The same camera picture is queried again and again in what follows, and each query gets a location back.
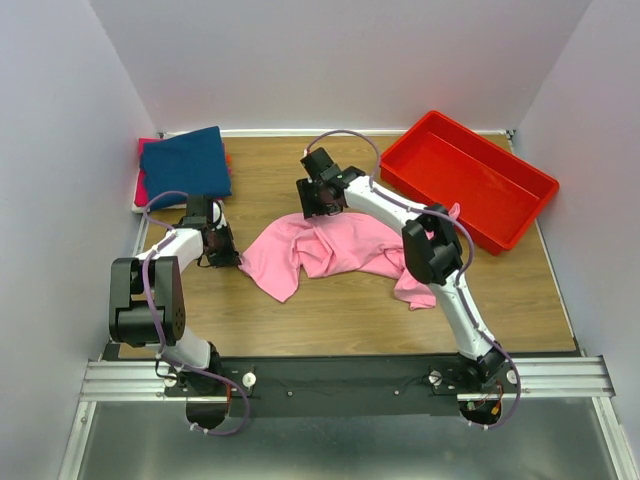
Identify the pink polo shirt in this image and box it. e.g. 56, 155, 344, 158
240, 213, 436, 310

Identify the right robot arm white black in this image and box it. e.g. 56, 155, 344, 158
296, 167, 506, 392

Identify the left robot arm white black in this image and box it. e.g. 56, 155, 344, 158
109, 227, 241, 396

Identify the folded navy blue t shirt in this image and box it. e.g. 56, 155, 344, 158
141, 126, 232, 210

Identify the folded white t shirt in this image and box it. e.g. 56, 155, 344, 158
130, 171, 186, 215

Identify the folded magenta t shirt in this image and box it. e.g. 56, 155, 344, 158
132, 138, 159, 213

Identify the red plastic bin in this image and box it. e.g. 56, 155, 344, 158
380, 110, 559, 256

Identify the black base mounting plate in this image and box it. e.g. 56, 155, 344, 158
164, 355, 519, 419

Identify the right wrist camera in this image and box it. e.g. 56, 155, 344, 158
300, 148, 341, 182

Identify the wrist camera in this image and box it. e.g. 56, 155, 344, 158
300, 148, 341, 182
179, 195, 224, 229

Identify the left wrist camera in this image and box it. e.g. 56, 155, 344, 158
179, 195, 224, 229

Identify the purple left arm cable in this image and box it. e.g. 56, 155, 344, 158
142, 191, 252, 438

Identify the aluminium frame rail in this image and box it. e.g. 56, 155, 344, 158
80, 355, 615, 402

